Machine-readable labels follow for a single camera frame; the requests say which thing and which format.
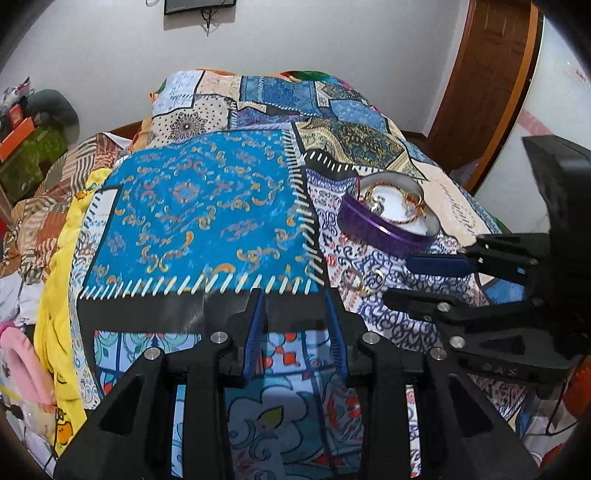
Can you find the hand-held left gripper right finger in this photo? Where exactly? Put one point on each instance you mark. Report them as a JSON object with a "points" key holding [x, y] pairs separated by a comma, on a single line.
{"points": [[336, 337]]}

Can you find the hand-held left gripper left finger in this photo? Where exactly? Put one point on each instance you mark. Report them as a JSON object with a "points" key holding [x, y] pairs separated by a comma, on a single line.
{"points": [[255, 337]]}

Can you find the pile of small toys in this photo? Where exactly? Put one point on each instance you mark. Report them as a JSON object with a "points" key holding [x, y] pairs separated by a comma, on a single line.
{"points": [[14, 92]]}

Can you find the purple heart-shaped jewelry box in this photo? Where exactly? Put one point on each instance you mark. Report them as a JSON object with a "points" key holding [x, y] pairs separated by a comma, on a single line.
{"points": [[383, 236]]}

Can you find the silver jewelry piece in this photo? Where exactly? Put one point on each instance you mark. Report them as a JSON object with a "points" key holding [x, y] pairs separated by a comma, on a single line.
{"points": [[376, 205]]}

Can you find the wooden bed frame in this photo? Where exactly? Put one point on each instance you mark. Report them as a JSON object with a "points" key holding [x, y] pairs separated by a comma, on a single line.
{"points": [[124, 129]]}

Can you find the flat orange box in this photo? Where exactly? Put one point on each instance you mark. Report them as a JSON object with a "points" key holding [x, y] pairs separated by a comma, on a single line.
{"points": [[16, 141]]}

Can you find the small black wall monitor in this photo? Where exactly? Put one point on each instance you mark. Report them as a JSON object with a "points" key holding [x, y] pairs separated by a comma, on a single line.
{"points": [[198, 4]]}

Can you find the grey plush toy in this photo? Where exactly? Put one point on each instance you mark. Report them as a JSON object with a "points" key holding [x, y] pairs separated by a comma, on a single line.
{"points": [[53, 113]]}

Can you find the brown striped blanket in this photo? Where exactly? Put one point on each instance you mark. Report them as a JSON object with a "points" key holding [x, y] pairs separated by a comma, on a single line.
{"points": [[55, 194]]}

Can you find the yellow quilt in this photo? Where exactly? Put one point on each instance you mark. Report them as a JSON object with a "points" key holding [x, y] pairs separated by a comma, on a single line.
{"points": [[60, 286]]}

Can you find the green box with clutter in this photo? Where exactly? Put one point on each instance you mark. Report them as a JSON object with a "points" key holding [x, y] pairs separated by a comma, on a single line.
{"points": [[32, 159]]}

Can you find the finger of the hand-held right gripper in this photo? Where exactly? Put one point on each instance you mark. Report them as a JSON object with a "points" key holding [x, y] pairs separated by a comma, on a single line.
{"points": [[415, 304], [438, 266]]}

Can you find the small upright orange box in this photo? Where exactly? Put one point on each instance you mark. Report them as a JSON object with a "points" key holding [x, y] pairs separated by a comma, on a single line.
{"points": [[16, 116]]}

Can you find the patchwork printed blanket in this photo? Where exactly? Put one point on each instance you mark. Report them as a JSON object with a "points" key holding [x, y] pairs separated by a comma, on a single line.
{"points": [[184, 207]]}

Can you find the wooden door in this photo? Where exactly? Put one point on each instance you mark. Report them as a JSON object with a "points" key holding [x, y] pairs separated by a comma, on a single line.
{"points": [[485, 69]]}

